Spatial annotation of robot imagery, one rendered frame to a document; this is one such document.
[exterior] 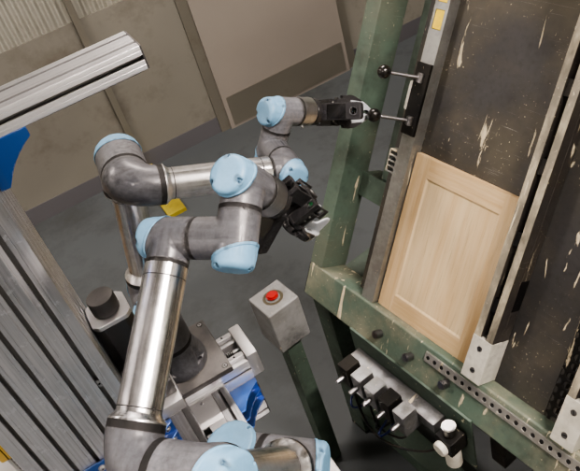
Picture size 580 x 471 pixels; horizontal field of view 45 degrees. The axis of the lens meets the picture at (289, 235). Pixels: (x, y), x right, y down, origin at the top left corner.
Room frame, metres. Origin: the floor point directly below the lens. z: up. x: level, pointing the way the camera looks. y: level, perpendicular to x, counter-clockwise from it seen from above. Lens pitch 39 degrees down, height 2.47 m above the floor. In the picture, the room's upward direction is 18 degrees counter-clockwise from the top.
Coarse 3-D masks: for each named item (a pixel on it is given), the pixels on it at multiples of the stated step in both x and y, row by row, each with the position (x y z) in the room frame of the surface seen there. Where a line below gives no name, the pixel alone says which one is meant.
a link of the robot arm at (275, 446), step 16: (160, 448) 0.66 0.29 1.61; (176, 448) 0.66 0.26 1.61; (192, 448) 0.65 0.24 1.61; (208, 448) 0.64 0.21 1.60; (224, 448) 0.64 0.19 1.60; (240, 448) 0.64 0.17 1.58; (272, 448) 0.78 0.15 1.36; (288, 448) 0.81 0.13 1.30; (304, 448) 0.81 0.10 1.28; (320, 448) 0.81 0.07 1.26; (144, 464) 0.64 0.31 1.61; (160, 464) 0.63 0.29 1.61; (176, 464) 0.62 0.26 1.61; (192, 464) 0.61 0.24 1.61; (208, 464) 0.61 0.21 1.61; (224, 464) 0.60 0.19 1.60; (240, 464) 0.61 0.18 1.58; (256, 464) 0.63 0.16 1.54; (272, 464) 0.71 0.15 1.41; (288, 464) 0.74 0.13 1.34; (304, 464) 0.77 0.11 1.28; (320, 464) 0.78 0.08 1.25
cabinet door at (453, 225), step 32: (416, 160) 1.58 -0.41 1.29; (416, 192) 1.54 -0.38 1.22; (448, 192) 1.45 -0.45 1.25; (480, 192) 1.37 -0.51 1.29; (416, 224) 1.49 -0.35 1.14; (448, 224) 1.41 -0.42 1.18; (480, 224) 1.33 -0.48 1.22; (416, 256) 1.45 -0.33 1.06; (448, 256) 1.36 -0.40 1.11; (480, 256) 1.29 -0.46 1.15; (384, 288) 1.49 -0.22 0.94; (416, 288) 1.40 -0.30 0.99; (448, 288) 1.32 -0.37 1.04; (480, 288) 1.24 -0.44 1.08; (416, 320) 1.35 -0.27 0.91; (448, 320) 1.27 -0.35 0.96; (448, 352) 1.22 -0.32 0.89
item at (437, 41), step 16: (448, 0) 1.68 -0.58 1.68; (432, 16) 1.71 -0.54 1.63; (448, 16) 1.67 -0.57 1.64; (432, 32) 1.69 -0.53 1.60; (448, 32) 1.67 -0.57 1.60; (432, 48) 1.66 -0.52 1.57; (432, 64) 1.64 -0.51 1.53; (432, 80) 1.64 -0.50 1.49; (432, 96) 1.63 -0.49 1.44; (400, 144) 1.63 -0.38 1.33; (416, 144) 1.60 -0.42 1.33; (400, 160) 1.61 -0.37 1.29; (400, 176) 1.59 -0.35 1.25; (400, 192) 1.56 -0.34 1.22; (384, 208) 1.59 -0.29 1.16; (400, 208) 1.56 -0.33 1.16; (384, 224) 1.56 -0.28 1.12; (384, 240) 1.54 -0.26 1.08; (384, 256) 1.52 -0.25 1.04; (368, 272) 1.54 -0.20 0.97; (384, 272) 1.51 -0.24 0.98; (368, 288) 1.52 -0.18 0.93
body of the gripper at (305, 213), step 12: (288, 180) 1.05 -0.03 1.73; (300, 180) 1.09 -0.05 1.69; (288, 192) 1.03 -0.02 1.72; (300, 192) 1.03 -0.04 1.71; (312, 192) 1.10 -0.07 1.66; (288, 204) 1.02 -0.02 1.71; (300, 204) 1.05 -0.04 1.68; (312, 204) 1.06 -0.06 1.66; (276, 216) 1.01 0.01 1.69; (288, 216) 1.05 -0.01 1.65; (300, 216) 1.04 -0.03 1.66; (312, 216) 1.06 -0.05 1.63; (288, 228) 1.04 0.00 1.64; (300, 228) 1.05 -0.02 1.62
